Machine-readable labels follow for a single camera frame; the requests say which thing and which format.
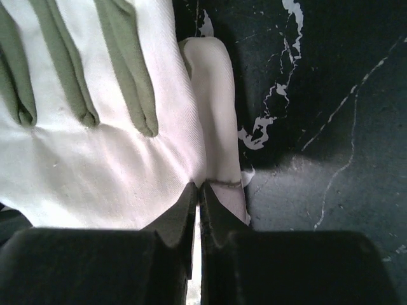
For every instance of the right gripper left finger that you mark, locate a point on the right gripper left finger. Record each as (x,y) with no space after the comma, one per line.
(103,266)

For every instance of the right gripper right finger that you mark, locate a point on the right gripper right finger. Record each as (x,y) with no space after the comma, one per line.
(243,266)

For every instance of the white glove green trim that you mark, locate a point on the white glove green trim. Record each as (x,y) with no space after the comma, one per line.
(106,117)

